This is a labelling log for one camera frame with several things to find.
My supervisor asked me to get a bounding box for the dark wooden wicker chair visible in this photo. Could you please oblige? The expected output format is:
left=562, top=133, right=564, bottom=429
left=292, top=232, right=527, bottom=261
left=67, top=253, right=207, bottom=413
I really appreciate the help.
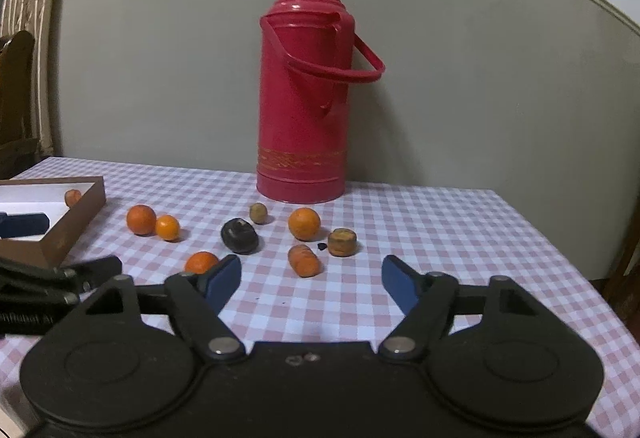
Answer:
left=0, top=30, right=41, bottom=179

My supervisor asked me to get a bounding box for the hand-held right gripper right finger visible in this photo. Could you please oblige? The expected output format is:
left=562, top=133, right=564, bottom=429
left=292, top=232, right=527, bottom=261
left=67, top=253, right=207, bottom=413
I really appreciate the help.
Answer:
left=377, top=254, right=543, bottom=362

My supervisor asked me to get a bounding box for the brown cardboard box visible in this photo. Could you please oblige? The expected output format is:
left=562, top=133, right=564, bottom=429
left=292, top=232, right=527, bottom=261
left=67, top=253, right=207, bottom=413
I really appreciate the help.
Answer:
left=0, top=176, right=107, bottom=269

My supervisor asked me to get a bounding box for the red thermos flask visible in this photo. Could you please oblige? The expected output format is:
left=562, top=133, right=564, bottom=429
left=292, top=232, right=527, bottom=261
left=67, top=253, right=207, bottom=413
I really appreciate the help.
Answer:
left=256, top=0, right=386, bottom=205

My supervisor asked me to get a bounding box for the round carrot stub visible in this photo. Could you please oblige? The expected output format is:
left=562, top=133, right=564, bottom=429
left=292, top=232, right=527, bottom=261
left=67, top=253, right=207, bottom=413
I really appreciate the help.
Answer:
left=327, top=228, right=358, bottom=257

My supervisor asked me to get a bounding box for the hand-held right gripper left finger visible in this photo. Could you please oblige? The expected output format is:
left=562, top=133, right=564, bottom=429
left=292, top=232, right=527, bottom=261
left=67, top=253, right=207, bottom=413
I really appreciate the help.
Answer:
left=85, top=254, right=247, bottom=362

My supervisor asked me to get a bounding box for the small orange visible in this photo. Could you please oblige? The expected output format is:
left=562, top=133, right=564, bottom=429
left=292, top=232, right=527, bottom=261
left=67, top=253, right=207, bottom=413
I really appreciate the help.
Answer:
left=155, top=215, right=181, bottom=241

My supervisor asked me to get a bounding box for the pink checked tablecloth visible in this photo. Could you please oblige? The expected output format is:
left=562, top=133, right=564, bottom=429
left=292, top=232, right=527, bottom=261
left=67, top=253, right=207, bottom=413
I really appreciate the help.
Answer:
left=0, top=157, right=633, bottom=434

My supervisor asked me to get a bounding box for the orange carrot piece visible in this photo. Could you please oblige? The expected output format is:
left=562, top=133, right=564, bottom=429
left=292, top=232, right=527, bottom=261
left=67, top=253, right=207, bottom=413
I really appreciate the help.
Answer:
left=288, top=244, right=322, bottom=277

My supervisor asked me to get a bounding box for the dark purple fruit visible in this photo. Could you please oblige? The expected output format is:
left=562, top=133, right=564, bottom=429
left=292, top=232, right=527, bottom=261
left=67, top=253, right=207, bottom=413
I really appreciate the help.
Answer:
left=220, top=218, right=260, bottom=254

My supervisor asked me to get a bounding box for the large orange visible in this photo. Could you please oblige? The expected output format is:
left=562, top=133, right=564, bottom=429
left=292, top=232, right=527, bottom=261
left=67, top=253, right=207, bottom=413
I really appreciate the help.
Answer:
left=126, top=205, right=158, bottom=236

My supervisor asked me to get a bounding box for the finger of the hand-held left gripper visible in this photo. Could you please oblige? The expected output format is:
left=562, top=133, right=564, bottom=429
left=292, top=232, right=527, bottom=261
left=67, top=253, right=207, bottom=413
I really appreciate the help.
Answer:
left=0, top=211, right=51, bottom=239
left=0, top=255, right=124, bottom=306

